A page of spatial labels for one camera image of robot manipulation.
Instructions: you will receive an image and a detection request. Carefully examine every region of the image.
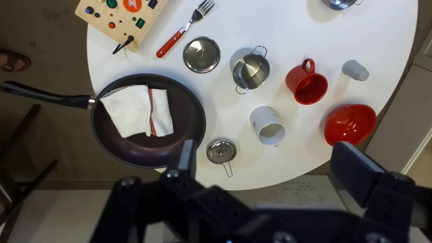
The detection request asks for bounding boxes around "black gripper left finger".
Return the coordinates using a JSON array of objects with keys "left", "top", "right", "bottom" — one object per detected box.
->
[{"left": 92, "top": 138, "right": 254, "bottom": 243}]

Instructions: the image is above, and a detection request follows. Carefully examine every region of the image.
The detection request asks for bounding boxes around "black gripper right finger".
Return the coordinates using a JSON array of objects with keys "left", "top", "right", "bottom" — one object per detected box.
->
[{"left": 331, "top": 141, "right": 432, "bottom": 243}]

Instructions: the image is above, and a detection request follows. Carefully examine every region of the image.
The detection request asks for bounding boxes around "silver pot lid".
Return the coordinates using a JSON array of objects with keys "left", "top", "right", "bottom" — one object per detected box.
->
[{"left": 183, "top": 36, "right": 223, "bottom": 76}]

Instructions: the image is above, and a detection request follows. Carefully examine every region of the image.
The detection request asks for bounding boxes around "wide shallow silver pot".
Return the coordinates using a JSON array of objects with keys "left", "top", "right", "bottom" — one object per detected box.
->
[{"left": 320, "top": 0, "right": 365, "bottom": 13}]

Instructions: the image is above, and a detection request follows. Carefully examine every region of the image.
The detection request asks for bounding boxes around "black frying pan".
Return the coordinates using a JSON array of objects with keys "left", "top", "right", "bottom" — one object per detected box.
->
[{"left": 0, "top": 74, "right": 208, "bottom": 169}]

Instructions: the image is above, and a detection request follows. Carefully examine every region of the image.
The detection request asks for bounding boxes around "red bowl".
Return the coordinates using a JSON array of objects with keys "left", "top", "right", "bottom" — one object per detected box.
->
[{"left": 323, "top": 103, "right": 379, "bottom": 148}]

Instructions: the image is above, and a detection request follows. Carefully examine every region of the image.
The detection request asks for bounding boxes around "white folded cloth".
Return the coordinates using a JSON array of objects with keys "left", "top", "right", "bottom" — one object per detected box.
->
[{"left": 99, "top": 84, "right": 176, "bottom": 140}]

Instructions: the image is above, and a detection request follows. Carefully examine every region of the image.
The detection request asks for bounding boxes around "white mug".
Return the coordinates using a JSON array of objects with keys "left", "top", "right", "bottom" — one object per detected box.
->
[{"left": 249, "top": 106, "right": 288, "bottom": 148}]

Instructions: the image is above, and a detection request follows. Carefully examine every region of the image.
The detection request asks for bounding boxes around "red mug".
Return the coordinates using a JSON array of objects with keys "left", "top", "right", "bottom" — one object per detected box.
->
[{"left": 285, "top": 57, "right": 330, "bottom": 107}]

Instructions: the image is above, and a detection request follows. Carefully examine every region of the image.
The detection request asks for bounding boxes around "small grey cup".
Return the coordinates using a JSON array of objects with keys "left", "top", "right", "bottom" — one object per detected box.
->
[{"left": 341, "top": 59, "right": 370, "bottom": 83}]

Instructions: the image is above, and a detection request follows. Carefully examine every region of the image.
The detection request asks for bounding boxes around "wooden busy board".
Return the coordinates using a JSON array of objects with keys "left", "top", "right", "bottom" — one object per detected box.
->
[{"left": 75, "top": 0, "right": 171, "bottom": 56}]

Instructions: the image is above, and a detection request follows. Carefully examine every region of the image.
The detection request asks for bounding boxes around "red-handled fork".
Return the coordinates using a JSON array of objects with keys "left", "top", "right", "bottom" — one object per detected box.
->
[{"left": 156, "top": 0, "right": 218, "bottom": 60}]

